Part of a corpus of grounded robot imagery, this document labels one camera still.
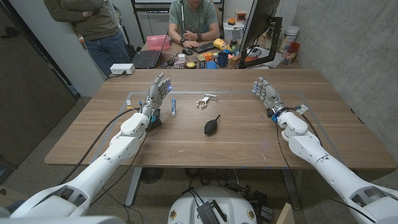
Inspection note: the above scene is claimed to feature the black rubber air blower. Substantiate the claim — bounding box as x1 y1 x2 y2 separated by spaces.
203 114 221 137

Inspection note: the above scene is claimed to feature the standing person olive sweater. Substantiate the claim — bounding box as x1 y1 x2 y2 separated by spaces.
43 0 131 78

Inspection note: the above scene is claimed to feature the grey tape outline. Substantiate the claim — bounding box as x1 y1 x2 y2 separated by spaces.
90 90 348 169

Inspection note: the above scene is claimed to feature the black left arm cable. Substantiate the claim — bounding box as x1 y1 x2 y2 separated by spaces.
58 107 141 186

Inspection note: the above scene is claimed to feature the yellow plastic object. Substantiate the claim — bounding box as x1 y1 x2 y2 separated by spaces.
213 38 231 52

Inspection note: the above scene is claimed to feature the red plastic container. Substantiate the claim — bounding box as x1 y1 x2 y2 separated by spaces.
282 42 301 65

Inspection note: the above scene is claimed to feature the seated person green shirt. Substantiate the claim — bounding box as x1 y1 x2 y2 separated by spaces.
167 0 221 49

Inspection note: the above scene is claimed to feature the grey table leg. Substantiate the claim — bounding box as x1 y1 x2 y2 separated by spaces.
124 167 143 208
281 169 302 211

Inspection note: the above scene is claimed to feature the black keyboard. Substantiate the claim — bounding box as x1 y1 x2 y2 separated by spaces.
192 41 216 54

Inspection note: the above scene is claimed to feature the black floor fan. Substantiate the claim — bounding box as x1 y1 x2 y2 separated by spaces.
140 167 165 185

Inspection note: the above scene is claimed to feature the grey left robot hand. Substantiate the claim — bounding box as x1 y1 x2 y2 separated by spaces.
140 73 173 118

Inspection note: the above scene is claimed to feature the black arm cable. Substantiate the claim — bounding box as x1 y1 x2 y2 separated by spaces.
58 107 141 186
275 107 377 223

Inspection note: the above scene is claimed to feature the black laptop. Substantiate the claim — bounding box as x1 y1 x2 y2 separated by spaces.
131 34 169 70

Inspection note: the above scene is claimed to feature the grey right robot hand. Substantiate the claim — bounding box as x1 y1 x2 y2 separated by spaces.
252 77 289 118

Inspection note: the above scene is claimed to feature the black box on torso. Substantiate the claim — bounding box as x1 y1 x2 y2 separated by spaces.
196 200 228 224

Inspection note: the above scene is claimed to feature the black monitor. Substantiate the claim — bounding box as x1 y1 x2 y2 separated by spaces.
238 0 282 60

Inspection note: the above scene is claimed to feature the white storage box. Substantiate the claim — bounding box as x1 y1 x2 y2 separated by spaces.
223 21 246 40

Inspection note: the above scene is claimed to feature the dark blue mug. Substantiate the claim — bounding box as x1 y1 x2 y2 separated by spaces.
214 51 229 68

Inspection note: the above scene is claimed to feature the black monitor stand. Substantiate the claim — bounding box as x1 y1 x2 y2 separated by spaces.
238 16 284 70

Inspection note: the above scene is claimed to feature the pink plastic box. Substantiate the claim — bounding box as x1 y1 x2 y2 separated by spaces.
146 34 171 51

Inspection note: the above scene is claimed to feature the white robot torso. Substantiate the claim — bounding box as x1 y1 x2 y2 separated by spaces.
167 185 258 224

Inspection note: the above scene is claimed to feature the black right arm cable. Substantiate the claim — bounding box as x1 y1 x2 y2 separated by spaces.
275 107 377 223

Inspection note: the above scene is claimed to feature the dark door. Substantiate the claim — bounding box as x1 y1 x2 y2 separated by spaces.
0 0 78 175

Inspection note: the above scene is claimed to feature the white power strip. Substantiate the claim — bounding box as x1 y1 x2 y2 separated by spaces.
109 63 136 75

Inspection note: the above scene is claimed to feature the cardboard piece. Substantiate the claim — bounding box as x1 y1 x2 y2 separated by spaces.
275 202 295 224

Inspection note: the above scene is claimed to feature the silver metal clamp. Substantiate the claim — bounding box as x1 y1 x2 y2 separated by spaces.
195 93 218 110

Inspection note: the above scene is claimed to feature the white lidded jar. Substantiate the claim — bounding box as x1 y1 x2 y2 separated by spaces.
279 25 300 54

